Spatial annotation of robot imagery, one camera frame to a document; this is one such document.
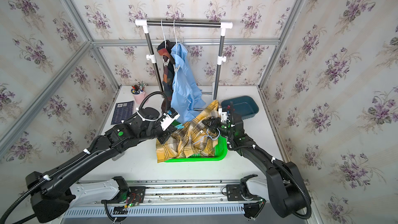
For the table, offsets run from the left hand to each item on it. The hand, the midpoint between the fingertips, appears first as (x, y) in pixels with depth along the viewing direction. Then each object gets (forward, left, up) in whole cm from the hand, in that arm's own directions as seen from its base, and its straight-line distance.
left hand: (176, 127), depth 70 cm
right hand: (+6, -14, -5) cm, 16 cm away
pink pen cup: (+35, +30, -14) cm, 48 cm away
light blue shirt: (+18, -4, +3) cm, 19 cm away
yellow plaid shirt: (0, -8, -13) cm, 15 cm away
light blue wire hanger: (-2, -15, -5) cm, 16 cm away
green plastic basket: (-4, -23, -22) cm, 32 cm away
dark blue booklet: (+27, +41, -23) cm, 54 cm away
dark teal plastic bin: (+29, -43, -22) cm, 56 cm away
